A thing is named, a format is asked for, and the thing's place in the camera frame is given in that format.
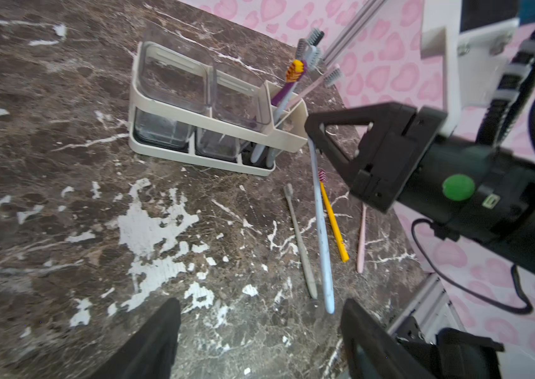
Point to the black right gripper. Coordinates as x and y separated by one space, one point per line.
465 189

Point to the aluminium front rail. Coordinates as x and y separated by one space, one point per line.
429 311

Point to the yellow toothbrush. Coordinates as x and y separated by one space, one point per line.
332 218

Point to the light blue angled toothbrush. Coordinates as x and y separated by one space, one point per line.
310 61

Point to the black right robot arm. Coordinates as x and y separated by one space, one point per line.
488 100

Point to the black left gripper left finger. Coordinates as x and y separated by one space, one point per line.
151 352

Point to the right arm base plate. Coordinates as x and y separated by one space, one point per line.
455 354

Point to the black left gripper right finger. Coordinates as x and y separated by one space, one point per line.
370 351

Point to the cream toothbrush holder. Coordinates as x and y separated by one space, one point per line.
186 107

